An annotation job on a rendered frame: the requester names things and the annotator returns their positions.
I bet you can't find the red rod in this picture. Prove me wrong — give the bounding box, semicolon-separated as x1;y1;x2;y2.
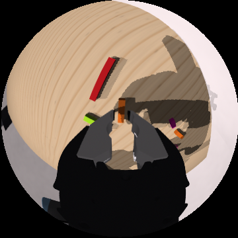
89;57;116;101

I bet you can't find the lime green rod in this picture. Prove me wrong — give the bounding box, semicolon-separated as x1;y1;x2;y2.
83;114;97;124

